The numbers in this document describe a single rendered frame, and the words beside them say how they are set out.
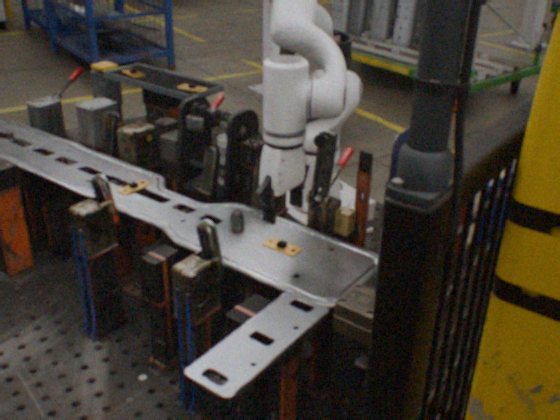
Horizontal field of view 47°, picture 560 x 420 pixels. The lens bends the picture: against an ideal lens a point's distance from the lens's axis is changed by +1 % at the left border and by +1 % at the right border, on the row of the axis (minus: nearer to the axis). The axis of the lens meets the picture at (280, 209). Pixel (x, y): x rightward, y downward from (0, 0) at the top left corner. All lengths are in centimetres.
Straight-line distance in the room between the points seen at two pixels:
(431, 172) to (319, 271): 95
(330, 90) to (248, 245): 39
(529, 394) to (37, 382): 120
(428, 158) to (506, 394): 26
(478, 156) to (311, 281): 86
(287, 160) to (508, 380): 79
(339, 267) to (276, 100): 37
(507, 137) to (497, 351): 17
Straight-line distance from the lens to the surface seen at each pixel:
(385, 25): 634
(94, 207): 148
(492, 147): 46
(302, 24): 127
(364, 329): 111
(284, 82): 118
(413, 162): 36
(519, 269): 50
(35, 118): 216
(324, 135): 141
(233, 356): 109
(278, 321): 116
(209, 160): 161
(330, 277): 128
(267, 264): 132
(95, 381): 154
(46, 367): 160
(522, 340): 53
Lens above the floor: 171
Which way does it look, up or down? 28 degrees down
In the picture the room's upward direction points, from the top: 1 degrees clockwise
